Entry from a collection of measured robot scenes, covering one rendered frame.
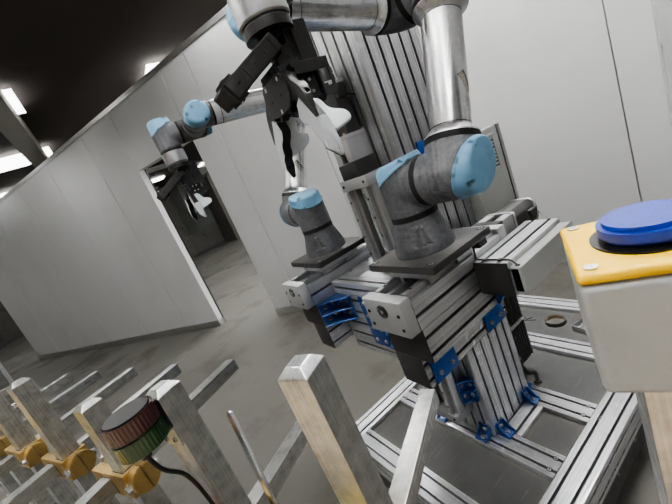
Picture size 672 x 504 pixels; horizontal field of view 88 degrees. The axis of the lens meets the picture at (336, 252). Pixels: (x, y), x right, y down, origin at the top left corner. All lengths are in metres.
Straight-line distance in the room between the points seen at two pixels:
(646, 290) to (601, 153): 2.75
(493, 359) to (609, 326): 1.19
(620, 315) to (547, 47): 2.70
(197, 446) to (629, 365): 0.49
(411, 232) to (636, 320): 0.66
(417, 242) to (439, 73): 0.36
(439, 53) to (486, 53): 2.03
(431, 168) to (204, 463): 0.64
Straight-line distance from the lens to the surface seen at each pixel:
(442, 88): 0.80
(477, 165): 0.74
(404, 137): 1.08
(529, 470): 1.43
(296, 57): 0.56
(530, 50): 2.86
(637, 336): 0.22
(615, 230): 0.22
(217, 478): 0.59
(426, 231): 0.83
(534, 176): 2.91
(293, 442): 0.77
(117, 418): 0.52
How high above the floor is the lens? 1.31
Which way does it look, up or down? 13 degrees down
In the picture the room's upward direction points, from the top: 23 degrees counter-clockwise
